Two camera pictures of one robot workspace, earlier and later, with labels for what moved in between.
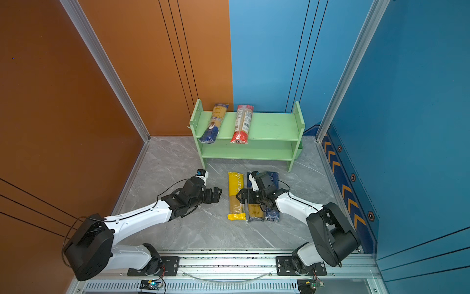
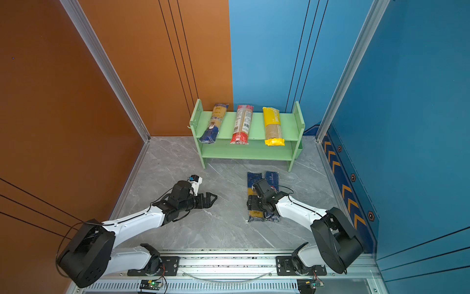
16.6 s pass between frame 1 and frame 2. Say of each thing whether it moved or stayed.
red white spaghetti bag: stayed
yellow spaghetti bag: moved
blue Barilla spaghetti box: stayed
